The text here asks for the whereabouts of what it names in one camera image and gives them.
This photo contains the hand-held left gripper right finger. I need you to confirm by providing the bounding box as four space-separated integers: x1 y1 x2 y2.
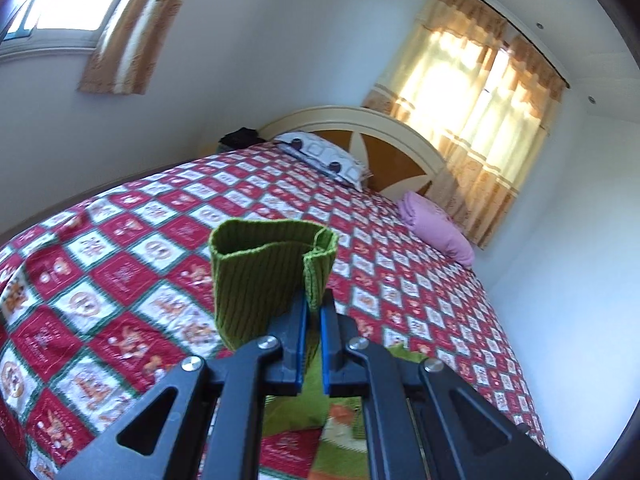
320 292 573 480

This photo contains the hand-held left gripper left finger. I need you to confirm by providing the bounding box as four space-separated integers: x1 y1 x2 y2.
59 287 308 480

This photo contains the green knitted sweater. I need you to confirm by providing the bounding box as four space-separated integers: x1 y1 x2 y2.
209 219 423 438

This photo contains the pink pillow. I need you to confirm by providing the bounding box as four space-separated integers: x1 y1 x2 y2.
397 190 476 267

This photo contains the red checked printed blanket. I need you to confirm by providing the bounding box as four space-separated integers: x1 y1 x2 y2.
0 142 548 480

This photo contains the white patterned pillow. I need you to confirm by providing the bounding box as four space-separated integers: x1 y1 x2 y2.
274 131 368 191

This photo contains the cream and brown headboard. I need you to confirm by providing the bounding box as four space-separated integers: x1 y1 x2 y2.
260 106 448 202

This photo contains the black bag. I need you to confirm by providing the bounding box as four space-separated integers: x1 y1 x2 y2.
218 127 266 151

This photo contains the long yellow patterned curtain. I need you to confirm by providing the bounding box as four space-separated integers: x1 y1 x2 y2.
362 0 566 251

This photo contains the short yellow patterned curtain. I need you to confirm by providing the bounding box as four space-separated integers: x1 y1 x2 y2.
77 0 191 95

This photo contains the dark curtain rod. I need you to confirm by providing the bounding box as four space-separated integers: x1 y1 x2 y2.
436 0 572 89

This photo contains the window with white frame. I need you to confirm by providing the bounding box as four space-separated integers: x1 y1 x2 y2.
0 0 151 61

